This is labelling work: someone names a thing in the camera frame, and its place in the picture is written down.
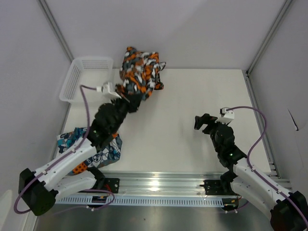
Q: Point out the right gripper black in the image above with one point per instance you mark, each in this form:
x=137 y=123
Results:
x=206 y=119

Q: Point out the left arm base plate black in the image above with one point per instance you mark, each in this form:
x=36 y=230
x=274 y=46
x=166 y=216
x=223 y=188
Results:
x=109 y=184

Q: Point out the white slotted cable duct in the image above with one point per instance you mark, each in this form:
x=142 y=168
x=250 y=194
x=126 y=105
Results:
x=198 y=201

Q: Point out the aluminium frame post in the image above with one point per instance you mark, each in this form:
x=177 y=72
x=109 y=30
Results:
x=55 y=28
x=282 y=13

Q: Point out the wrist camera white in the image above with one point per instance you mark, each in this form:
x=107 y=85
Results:
x=108 y=90
x=226 y=116

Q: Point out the black orange camouflage shorts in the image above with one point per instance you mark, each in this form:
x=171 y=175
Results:
x=140 y=73

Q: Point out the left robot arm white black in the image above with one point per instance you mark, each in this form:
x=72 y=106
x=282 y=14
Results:
x=63 y=176

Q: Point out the right side aluminium rail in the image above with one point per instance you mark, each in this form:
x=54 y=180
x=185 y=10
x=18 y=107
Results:
x=261 y=125

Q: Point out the right aluminium frame post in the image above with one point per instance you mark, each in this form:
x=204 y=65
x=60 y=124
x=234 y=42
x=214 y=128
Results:
x=282 y=13

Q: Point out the left aluminium frame post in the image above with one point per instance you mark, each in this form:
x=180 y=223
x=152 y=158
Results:
x=55 y=28

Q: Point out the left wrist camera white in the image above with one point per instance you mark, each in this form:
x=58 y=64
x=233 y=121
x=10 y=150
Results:
x=108 y=90

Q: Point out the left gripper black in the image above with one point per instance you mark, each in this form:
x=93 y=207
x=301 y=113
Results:
x=133 y=101

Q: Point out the aluminium mounting rail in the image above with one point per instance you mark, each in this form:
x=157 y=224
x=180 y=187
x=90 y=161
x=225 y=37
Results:
x=161 y=184

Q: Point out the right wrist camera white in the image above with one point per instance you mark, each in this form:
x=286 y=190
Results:
x=226 y=116

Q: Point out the white plastic basket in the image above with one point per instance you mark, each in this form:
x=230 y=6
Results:
x=91 y=71

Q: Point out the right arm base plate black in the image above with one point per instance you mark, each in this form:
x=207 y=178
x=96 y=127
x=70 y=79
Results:
x=217 y=187

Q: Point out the blue orange patterned shorts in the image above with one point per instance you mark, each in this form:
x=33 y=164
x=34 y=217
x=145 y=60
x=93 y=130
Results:
x=107 y=155

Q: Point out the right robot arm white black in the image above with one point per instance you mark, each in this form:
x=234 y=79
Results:
x=286 y=210

